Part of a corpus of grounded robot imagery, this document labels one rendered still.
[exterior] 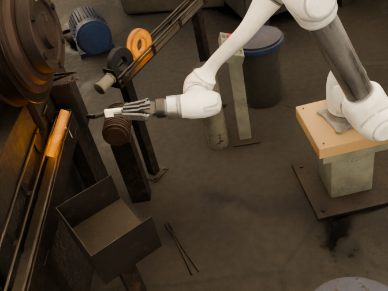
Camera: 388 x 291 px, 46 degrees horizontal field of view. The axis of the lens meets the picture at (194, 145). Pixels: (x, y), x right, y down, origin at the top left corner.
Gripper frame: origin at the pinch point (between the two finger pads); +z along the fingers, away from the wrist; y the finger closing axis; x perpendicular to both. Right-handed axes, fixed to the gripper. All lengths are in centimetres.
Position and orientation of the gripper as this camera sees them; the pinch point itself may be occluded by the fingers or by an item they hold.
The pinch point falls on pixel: (114, 112)
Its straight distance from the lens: 181.3
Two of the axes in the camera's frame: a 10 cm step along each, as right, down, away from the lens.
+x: -0.9, -7.7, -6.3
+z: -10.0, 0.9, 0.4
